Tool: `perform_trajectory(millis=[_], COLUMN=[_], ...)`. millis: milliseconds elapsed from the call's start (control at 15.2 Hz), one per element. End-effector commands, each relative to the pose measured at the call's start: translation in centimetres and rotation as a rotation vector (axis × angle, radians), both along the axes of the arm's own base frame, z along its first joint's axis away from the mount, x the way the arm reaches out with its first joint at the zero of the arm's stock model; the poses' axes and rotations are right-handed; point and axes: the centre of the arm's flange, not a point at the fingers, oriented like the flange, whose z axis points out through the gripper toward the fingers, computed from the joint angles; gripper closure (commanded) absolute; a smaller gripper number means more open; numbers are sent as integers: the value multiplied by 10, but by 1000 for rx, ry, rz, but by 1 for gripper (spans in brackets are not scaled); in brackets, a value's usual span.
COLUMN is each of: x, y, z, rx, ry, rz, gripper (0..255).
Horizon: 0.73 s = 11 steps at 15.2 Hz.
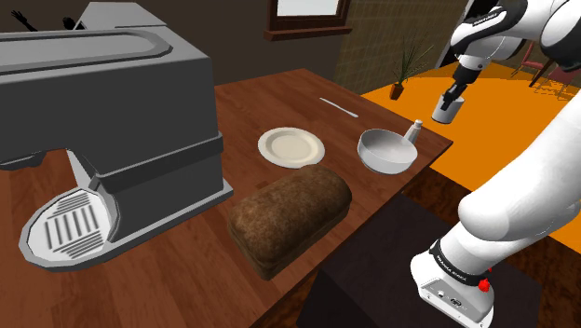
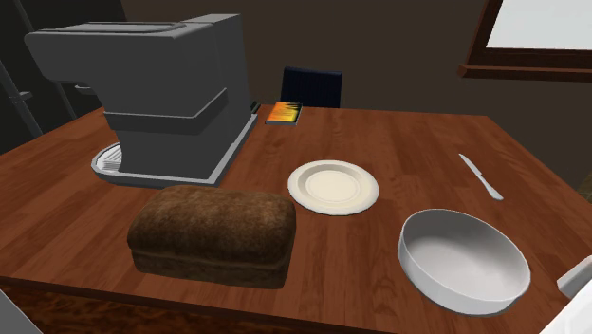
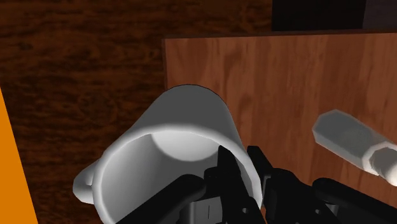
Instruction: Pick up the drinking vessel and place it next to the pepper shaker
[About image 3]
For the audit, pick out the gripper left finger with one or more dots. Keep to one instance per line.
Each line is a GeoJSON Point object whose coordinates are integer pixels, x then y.
{"type": "Point", "coordinates": [229, 180]}

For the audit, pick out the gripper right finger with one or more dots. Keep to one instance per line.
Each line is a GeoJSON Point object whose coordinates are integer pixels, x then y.
{"type": "Point", "coordinates": [288, 192]}

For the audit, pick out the white mug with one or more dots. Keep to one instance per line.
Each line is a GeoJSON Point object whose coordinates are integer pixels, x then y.
{"type": "Point", "coordinates": [186, 107]}

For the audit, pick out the brown wooden table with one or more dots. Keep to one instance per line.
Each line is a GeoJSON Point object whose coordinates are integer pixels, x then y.
{"type": "Point", "coordinates": [279, 77]}

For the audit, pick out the pale grey faceted bottle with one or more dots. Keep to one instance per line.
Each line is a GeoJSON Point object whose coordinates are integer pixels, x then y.
{"type": "Point", "coordinates": [347, 139]}

